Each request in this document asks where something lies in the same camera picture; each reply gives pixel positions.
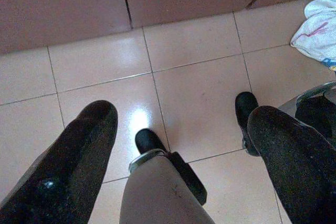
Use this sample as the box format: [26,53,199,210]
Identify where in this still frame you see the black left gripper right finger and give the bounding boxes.
[247,105,336,224]

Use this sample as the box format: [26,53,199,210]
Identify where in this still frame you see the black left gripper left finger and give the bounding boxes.
[0,100,118,224]

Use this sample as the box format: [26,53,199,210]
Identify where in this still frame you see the white printed cloth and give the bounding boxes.
[290,0,336,71]

